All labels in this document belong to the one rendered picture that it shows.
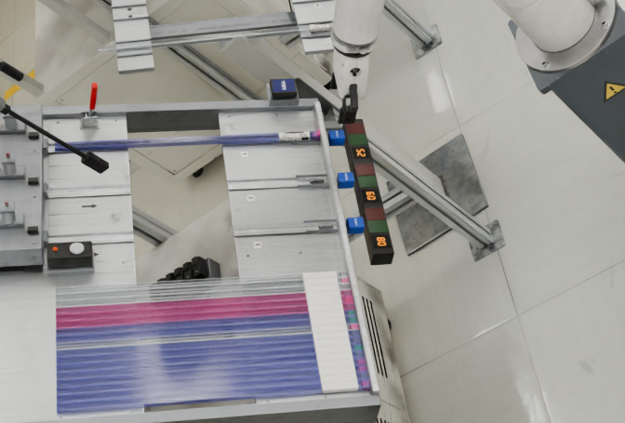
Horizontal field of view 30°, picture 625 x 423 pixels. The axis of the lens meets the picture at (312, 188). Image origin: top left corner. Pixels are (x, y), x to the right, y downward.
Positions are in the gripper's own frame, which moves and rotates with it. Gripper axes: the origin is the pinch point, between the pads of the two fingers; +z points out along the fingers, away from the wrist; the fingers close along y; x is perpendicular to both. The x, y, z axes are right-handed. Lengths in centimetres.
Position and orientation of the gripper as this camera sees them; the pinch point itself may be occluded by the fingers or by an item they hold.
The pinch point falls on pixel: (342, 101)
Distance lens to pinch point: 222.1
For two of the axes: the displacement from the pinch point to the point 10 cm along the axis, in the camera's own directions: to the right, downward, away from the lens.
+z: -1.0, 6.4, 7.6
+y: -1.5, -7.6, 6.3
